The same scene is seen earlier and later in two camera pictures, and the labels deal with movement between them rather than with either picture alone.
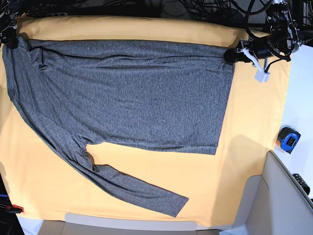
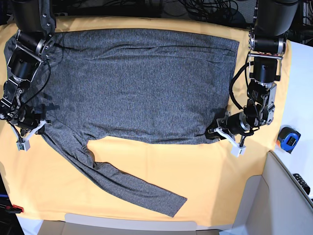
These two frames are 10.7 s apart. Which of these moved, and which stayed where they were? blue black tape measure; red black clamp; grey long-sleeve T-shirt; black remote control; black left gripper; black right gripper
Moved: black right gripper; grey long-sleeve T-shirt; black left gripper
Stayed: red black clamp; black remote control; blue black tape measure
